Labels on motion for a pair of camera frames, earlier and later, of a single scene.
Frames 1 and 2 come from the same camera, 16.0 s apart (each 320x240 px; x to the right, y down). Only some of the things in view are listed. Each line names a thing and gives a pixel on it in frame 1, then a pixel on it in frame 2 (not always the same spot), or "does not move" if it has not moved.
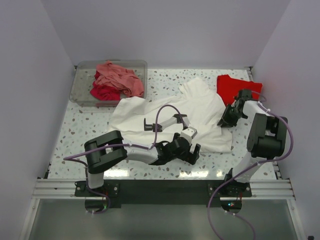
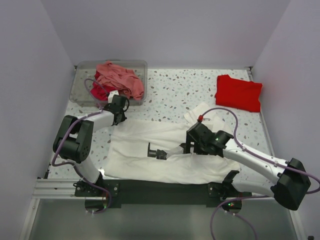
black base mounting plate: x=167 y=192 does not move
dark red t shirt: x=104 y=93 does not move
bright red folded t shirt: x=228 y=88 does not move
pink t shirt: x=127 y=80 does not move
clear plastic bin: x=84 y=75 does not move
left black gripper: x=190 y=158 → x=124 y=117
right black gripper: x=226 y=121 → x=188 y=140
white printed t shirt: x=193 y=111 → x=148 y=150
